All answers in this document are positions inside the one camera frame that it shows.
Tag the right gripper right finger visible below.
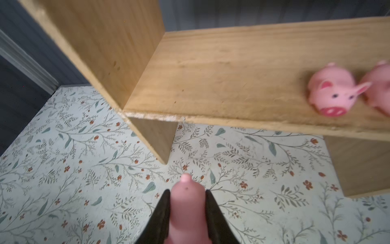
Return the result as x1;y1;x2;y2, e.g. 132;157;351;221
205;190;239;244

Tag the pink toy pig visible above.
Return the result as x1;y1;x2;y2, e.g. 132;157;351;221
360;61;390;117
307;63;372;117
165;173;211;244

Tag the floral patterned table mat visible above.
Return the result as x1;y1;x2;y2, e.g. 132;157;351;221
1;86;390;244

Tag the pink toy pig bottom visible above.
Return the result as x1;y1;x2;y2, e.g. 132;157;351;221
307;63;372;117

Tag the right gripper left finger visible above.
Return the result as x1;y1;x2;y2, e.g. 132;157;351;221
134;190;171;244

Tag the wooden two-tier shelf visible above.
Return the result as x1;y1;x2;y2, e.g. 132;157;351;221
21;1;390;198

